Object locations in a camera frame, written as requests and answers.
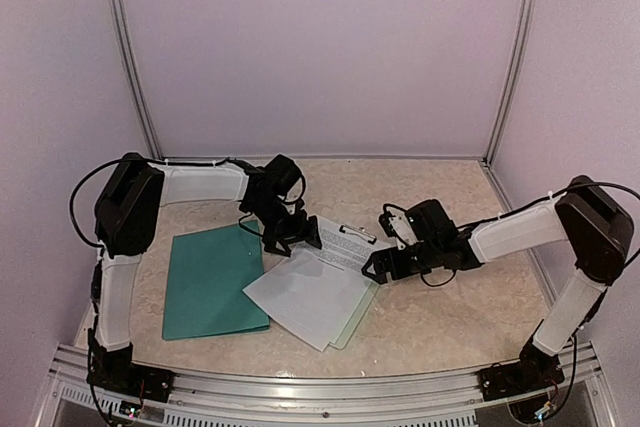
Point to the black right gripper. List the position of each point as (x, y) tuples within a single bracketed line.
[(378, 257)]

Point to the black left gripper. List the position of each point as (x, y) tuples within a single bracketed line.
[(300, 232)]

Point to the light green clipboard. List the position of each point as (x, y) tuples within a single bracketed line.
[(347, 249)]

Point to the white paper sheet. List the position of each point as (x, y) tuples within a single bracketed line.
[(304, 296)]

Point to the dark green folder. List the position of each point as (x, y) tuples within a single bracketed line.
[(208, 271)]

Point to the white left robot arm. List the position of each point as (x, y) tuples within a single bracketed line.
[(127, 211)]

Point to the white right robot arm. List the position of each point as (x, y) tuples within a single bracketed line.
[(583, 216)]

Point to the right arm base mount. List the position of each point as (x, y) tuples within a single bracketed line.
[(534, 370)]

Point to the front aluminium rail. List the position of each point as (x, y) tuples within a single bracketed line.
[(447, 398)]

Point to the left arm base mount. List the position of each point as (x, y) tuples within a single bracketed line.
[(116, 372)]

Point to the right aluminium frame post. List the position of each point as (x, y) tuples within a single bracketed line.
[(516, 59)]

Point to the aluminium frame post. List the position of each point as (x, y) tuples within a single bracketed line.
[(516, 59), (133, 79)]

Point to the left aluminium frame post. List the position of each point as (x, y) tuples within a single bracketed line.
[(133, 79)]

